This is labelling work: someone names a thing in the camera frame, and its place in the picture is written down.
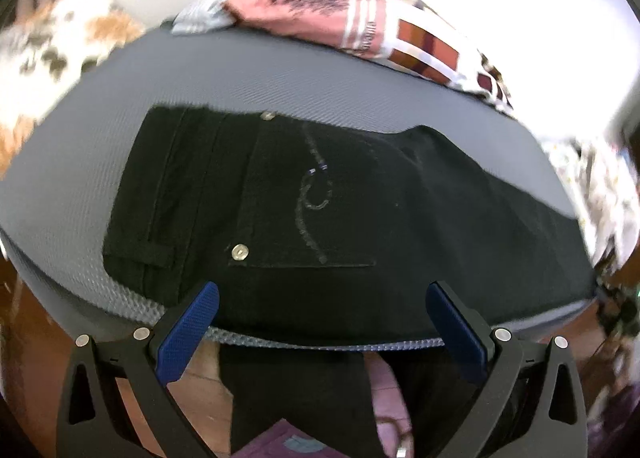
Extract checked orange white blanket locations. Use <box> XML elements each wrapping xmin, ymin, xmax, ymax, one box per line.
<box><xmin>222</xmin><ymin>0</ymin><xmax>516</xmax><ymax>113</ymax></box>

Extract pink cloth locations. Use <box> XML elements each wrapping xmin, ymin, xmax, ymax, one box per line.
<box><xmin>367</xmin><ymin>353</ymin><xmax>416</xmax><ymax>458</ymax></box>

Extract grey white crumpled cloth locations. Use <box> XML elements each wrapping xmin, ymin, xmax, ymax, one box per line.
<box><xmin>170</xmin><ymin>0</ymin><xmax>241</xmax><ymax>36</ymax></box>

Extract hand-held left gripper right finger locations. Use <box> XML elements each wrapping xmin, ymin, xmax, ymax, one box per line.
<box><xmin>425</xmin><ymin>280</ymin><xmax>587</xmax><ymax>458</ymax></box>

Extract purple floor mat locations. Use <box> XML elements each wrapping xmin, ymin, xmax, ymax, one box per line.
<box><xmin>237</xmin><ymin>418</ymin><xmax>346</xmax><ymax>458</ymax></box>

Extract white orange patterned cloth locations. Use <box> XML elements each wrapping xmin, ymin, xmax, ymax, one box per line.
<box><xmin>0</xmin><ymin>0</ymin><xmax>148</xmax><ymax>179</ymax></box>

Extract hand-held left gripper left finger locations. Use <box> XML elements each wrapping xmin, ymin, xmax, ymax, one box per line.
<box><xmin>56</xmin><ymin>280</ymin><xmax>221</xmax><ymax>458</ymax></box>

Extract grey mesh work surface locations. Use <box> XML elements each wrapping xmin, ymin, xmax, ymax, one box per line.
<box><xmin>0</xmin><ymin>20</ymin><xmax>598</xmax><ymax>354</ymax></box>

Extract black pants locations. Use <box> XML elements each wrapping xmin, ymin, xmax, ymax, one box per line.
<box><xmin>102</xmin><ymin>105</ymin><xmax>598</xmax><ymax>344</ymax></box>

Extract white dotted cloth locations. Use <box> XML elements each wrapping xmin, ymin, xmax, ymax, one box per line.
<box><xmin>542</xmin><ymin>135</ymin><xmax>640</xmax><ymax>279</ymax></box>

